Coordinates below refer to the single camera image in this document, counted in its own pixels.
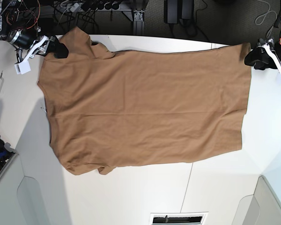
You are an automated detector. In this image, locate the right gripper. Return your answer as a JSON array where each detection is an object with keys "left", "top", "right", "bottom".
[{"left": 7, "top": 30, "right": 69, "bottom": 63}]

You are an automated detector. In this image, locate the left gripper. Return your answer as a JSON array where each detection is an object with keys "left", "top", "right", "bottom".
[{"left": 244, "top": 37, "right": 281, "bottom": 74}]

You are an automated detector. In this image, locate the tan brown t-shirt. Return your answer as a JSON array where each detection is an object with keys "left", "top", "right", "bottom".
[{"left": 38, "top": 28, "right": 251, "bottom": 175}]

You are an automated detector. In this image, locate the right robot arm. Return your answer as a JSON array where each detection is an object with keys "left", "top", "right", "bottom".
[{"left": 0, "top": 0, "right": 69, "bottom": 65}]

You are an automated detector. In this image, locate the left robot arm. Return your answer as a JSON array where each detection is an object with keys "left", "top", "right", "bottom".
[{"left": 244, "top": 1, "right": 281, "bottom": 74}]

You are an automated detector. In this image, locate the black power adapter brick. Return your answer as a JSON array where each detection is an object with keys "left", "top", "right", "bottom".
[{"left": 164, "top": 0, "right": 179, "bottom": 24}]

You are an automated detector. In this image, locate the grey left table panel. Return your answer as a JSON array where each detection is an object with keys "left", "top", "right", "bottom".
[{"left": 0, "top": 153, "right": 72, "bottom": 225}]

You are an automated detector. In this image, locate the white table vent grille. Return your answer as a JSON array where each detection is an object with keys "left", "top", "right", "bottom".
[{"left": 149, "top": 212, "right": 208, "bottom": 225}]

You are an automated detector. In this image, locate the grey cable loop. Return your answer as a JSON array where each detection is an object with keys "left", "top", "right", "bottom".
[{"left": 255, "top": 0, "right": 281, "bottom": 36}]

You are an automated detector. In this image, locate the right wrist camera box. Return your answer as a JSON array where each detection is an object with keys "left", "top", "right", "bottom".
[{"left": 14, "top": 61, "right": 31, "bottom": 75}]

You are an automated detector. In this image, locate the aluminium frame post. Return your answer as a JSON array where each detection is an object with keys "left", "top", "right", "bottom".
[{"left": 133, "top": 11, "right": 144, "bottom": 36}]

